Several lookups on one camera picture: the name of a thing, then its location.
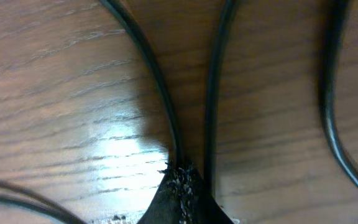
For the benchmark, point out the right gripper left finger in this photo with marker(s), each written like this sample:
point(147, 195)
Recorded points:
point(165, 207)

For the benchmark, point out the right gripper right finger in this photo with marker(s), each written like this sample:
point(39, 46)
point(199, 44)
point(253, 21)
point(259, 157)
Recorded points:
point(197, 204)

